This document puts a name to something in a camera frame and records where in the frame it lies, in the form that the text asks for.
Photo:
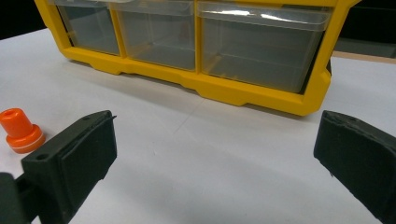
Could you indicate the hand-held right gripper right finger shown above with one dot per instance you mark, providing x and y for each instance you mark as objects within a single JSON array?
[{"x": 361, "y": 155}]

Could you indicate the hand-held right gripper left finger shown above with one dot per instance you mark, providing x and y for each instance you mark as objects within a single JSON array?
[{"x": 77, "y": 158}]

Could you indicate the orange plastic cap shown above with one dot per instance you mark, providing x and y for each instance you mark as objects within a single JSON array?
[{"x": 20, "y": 130}]

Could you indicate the clear plastic drawer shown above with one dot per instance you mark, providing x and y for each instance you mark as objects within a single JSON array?
[
  {"x": 90, "y": 28},
  {"x": 258, "y": 46},
  {"x": 158, "y": 34}
]

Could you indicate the yellow drawer cabinet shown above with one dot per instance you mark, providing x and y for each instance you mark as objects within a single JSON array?
[{"x": 218, "y": 87}]

